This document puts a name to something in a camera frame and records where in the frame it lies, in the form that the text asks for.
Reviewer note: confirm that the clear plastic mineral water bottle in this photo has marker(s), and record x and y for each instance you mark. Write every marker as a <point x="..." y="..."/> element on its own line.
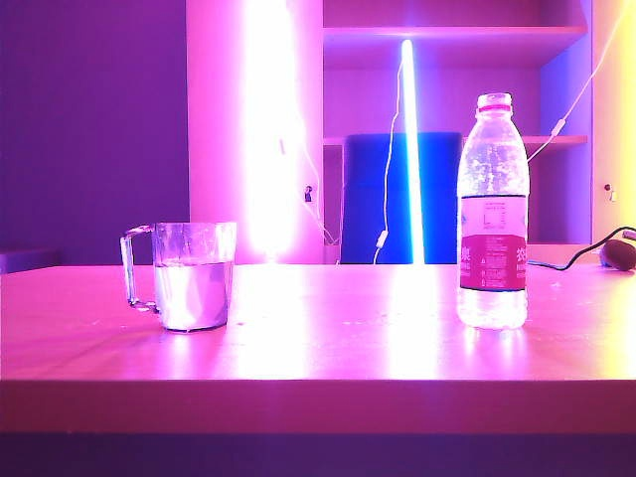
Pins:
<point x="492" y="258"/>

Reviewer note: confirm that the dark blue chair back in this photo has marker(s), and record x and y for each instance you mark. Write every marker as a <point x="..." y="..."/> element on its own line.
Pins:
<point x="367" y="199"/>

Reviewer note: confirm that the slim glowing light tube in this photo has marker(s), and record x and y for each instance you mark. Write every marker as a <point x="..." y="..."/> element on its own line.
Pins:
<point x="411" y="149"/>

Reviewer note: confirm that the dark round device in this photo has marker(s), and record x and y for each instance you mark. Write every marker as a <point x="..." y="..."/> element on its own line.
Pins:
<point x="618" y="255"/>

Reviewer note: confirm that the small dark wall clip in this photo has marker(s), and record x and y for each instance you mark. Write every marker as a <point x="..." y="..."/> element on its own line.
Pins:
<point x="308" y="193"/>

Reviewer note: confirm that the wall shelving unit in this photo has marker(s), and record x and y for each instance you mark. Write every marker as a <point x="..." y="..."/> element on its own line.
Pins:
<point x="561" y="49"/>

